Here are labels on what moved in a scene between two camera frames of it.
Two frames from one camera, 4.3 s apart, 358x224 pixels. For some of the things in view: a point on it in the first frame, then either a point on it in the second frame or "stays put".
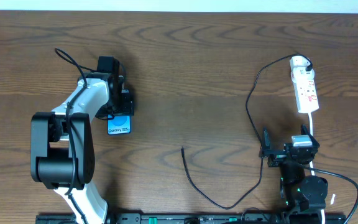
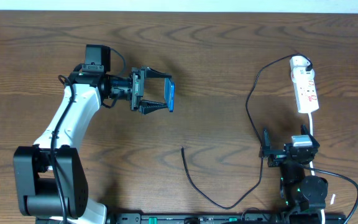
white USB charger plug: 298,65 stays put
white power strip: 305,90 stays put
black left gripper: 126,104 -> 135,90
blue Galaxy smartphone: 119,124 -> 169,94
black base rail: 197,218 stays put
